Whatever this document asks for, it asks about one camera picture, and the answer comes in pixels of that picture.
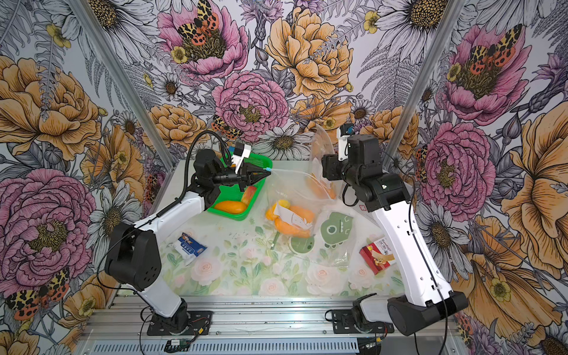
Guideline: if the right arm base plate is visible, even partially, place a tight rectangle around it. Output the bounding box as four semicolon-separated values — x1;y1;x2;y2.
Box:
324;309;394;336

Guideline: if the red small packet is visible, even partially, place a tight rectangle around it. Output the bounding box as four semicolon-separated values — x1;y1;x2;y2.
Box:
359;238;396;275

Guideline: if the green plastic basket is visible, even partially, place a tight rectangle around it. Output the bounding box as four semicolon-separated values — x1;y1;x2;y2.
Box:
207;153;273;221

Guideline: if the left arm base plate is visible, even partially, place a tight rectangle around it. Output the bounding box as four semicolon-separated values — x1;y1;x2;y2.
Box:
146;311;213;337

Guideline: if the red yellow mango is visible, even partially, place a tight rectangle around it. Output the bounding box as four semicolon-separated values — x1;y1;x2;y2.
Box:
241;186;257;206

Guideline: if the blue white small packet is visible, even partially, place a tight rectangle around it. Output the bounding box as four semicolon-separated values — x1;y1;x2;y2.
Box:
172;233;207;266

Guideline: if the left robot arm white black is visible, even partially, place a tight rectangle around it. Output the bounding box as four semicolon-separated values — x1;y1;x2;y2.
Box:
98;130;271;334

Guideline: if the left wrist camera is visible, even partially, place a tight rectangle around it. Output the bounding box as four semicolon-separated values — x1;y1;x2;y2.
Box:
232;141;251;173

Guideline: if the orange mango bottom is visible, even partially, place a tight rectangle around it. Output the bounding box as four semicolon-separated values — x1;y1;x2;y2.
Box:
214;201;248;214

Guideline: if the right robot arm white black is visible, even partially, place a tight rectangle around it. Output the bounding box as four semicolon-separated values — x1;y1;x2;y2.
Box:
322;130;468;336

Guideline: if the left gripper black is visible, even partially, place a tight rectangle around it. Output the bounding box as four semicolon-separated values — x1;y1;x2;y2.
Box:
212;160;272;191

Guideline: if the clear zip-top bag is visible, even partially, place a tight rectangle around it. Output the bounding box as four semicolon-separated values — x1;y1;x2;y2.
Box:
265;169;355;267
305;123;345;201

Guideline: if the small green circuit board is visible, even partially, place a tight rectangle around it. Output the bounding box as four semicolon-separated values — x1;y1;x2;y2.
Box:
164;339;192;354

